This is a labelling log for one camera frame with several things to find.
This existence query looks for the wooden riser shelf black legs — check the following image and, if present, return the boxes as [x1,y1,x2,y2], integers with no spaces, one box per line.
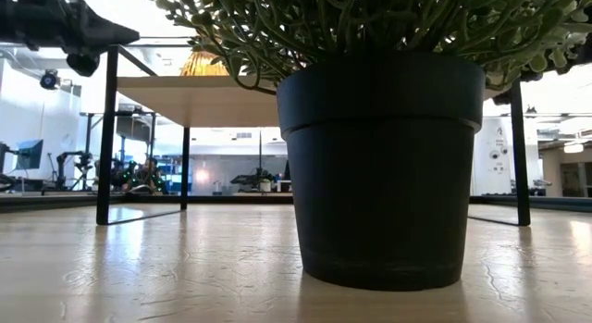
[95,43,532,227]

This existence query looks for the black metal table frame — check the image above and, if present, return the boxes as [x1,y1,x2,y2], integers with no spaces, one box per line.
[0,191,592,214]

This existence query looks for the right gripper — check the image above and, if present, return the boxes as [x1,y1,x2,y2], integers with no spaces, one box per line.
[492,88,514,106]

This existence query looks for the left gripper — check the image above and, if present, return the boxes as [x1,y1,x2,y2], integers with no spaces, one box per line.
[16,0,141,78]

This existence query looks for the background robot with green lights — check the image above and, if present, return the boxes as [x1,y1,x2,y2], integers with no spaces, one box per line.
[110,156,171,195]

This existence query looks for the artificial plant in black pot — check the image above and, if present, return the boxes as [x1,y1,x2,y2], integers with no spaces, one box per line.
[147,0,592,292]

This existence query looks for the black background frame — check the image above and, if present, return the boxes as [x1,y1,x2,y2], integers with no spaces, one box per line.
[79,110,158,194]

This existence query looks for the person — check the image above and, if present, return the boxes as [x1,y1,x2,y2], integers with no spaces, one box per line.
[141,156,164,194]

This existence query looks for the blue background monitor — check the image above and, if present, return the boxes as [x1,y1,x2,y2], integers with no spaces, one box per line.
[16,138,44,170]

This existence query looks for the amber glass candle holder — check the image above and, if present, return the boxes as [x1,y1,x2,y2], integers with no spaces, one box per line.
[179,49,230,78]

